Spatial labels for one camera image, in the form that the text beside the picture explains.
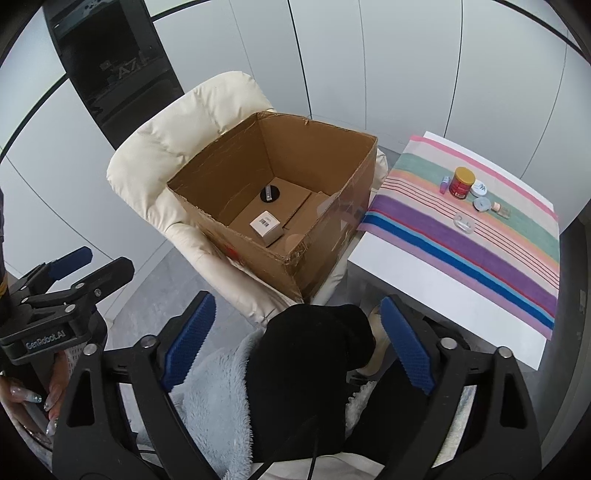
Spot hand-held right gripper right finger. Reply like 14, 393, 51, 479
379, 295, 541, 480

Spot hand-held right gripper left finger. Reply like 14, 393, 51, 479
52, 291, 222, 480

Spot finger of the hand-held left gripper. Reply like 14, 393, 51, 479
14, 246, 93, 301
23, 257, 134, 319

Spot small white carton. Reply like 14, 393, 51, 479
250, 210, 284, 247

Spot brown cardboard box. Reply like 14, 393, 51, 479
166, 111, 379, 305

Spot person's left hand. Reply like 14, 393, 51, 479
0, 355, 70, 437

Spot beige slipper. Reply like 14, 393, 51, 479
358, 309, 393, 377

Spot white table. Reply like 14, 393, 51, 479
346, 130, 561, 371

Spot light blue fleece robe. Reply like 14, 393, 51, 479
173, 330, 296, 480

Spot striped table mat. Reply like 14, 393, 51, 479
358, 135, 561, 340

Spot cream padded chair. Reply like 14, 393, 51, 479
106, 71, 389, 330

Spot beige jacket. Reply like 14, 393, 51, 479
259, 450, 384, 480

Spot red jar with yellow lid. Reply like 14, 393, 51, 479
450, 166, 476, 200

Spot black display cabinet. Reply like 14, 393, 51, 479
44, 0, 185, 151

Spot black cable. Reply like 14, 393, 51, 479
252, 415, 324, 480

